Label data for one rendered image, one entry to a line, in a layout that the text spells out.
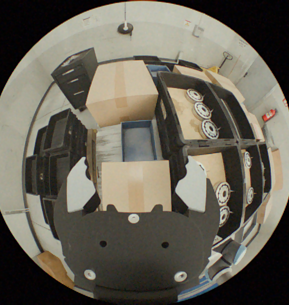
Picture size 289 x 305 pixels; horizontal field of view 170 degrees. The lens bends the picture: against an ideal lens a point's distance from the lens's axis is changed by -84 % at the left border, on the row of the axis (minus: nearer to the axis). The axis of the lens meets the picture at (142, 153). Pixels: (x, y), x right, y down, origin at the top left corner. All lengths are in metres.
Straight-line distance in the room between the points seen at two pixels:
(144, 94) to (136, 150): 0.26
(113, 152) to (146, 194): 0.28
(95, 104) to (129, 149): 0.26
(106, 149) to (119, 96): 0.27
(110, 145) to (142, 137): 0.17
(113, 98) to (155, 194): 0.38
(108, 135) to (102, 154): 0.11
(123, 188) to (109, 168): 0.08
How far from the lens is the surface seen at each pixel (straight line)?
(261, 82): 3.72
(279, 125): 3.46
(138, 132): 0.52
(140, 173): 0.31
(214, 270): 0.72
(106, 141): 0.53
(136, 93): 0.41
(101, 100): 0.42
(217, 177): 0.48
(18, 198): 2.73
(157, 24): 3.31
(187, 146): 0.29
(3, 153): 2.64
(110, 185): 0.32
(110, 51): 3.30
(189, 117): 0.49
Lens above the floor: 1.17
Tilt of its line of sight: 75 degrees down
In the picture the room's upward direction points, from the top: 10 degrees clockwise
